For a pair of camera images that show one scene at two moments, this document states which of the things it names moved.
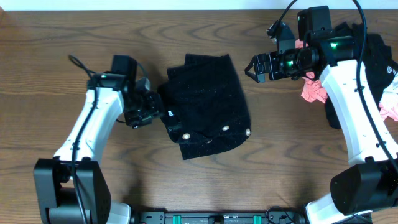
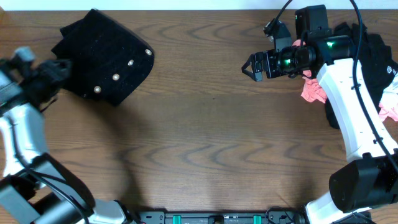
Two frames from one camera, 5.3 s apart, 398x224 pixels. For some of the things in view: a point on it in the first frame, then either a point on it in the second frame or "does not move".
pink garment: (314, 90) does not move
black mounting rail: (217, 217) does not move
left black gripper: (154, 99) → (54, 74)
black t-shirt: (380, 67) does not move
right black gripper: (272, 58) does not move
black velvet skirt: (204, 107) → (107, 60)
